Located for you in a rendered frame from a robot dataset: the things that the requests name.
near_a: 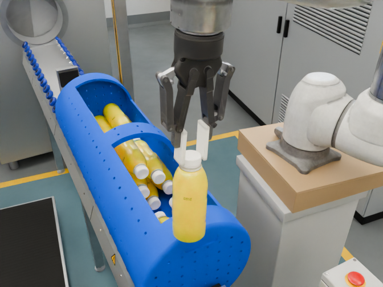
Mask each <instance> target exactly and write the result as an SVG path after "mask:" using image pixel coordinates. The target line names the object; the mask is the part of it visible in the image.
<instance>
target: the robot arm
mask: <svg viewBox="0 0 383 287"><path fill-rule="evenodd" d="M278 1H282V2H287V3H292V4H295V5H301V6H307V7H315V8H320V9H347V8H352V7H357V6H362V5H366V4H368V3H371V2H373V1H374V0H278ZM232 8H233V0H170V23H171V25H172V26H174V27H175V29H174V60H173V62H172V64H171V68H169V69H167V70H166V71H164V72H161V71H157V72H156V79H157V81H158V83H159V85H160V112H161V125H162V126H163V127H164V128H165V129H166V130H167V131H168V132H172V133H171V144H172V145H173V147H174V159H175V160H176V161H177V163H178V164H179V165H180V166H181V167H182V166H184V165H185V154H186V140H187V131H186V130H185V129H184V125H185V120H186V116H187V113H188V108H189V104H190V99H191V96H192V95H193V94H194V90H195V88H197V87H199V95H200V102H201V113H202V119H203V121H202V120H198V126H197V145H196V151H198V152H200V153H201V155H202V159H203V160H204V161H205V160H207V151H208V143H209V140H211V138H212V134H213V128H215V127H216V126H217V123H216V121H218V120H219V121H222V120H223V118H224V115H225V109H226V103H227V97H228V92H229V86H230V80H231V78H232V76H233V74H234V72H235V67H234V66H232V65H231V64H229V63H228V62H226V61H224V62H222V59H221V55H222V52H223V42H224V37H225V33H224V31H225V30H227V29H228V28H229V27H230V23H231V13H232ZM216 74H217V77H216V82H215V89H214V82H213V78H214V76H215V75H216ZM175 75H176V77H177V78H178V84H177V89H178V91H177V96H176V101H175V105H174V109H173V87H172V85H173V84H174V76H175ZM213 90H214V96H213ZM274 133H275V134H276V135H277V136H278V137H279V138H280V139H279V140H277V141H271V142H268V143H266V149H267V150H270V151H272V152H274V153H275V154H277V155H278V156H279V157H281V158H282V159H284V160H285V161H286V162H288V163H289V164H290V165H292V166H293V167H294V168H296V169H297V171H298V172H299V173H301V174H304V175H306V174H309V172H310V171H312V170H314V169H316V168H318V167H321V166H324V165H326V164H328V163H330V162H333V161H339V160H341V154H340V153H339V152H337V151H335V150H333V149H331V148H330V147H333V148H335V149H337V150H339V151H342V152H343V153H345V154H347V155H350V156H351V157H353V158H356V159H359V160H361V161H364V162H366V163H370V164H372V165H375V166H379V167H383V44H382V48H381V52H380V56H379V58H378V62H377V66H376V70H375V73H374V76H373V80H372V84H371V86H370V88H368V89H366V90H365V91H363V92H362V93H360V94H359V96H358V98H357V100H354V99H353V98H352V97H350V95H348V94H347V93H346V87H345V85H344V84H343V82H342V81H341V80H340V79H338V78H337V77H336V76H335V75H332V74H330V73H325V72H313V73H309V74H307V75H306V76H305V77H304V78H303V79H302V80H301V81H300V82H299V83H298V84H297V85H296V87H295V88H294V90H293V91H292V93H291V96H290V99H289V101H288V105H287V109H286V113H285V117H284V124H283V128H282V127H279V126H278V127H276V128H275V129H274Z"/></svg>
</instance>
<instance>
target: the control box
mask: <svg viewBox="0 0 383 287"><path fill-rule="evenodd" d="M353 271H354V272H359V273H361V274H362V275H363V276H364V278H365V282H364V284H363V285H361V286H356V285H353V284H352V283H350V282H349V280H348V278H347V276H348V273H349V272H353ZM319 287H383V283H382V282H381V281H380V280H379V279H377V278H376V277H375V276H374V275H373V274H372V273H371V272H370V271H369V270H367V269H366V267H364V266H363V265H362V263H360V262H359V261H358V260H357V259H356V258H355V257H354V258H352V259H350V260H348V261H346V262H344V263H342V264H340V265H338V266H336V267H334V268H332V269H330V270H328V271H326V272H324V273H323V274H322V277H321V281H320V285H319Z"/></svg>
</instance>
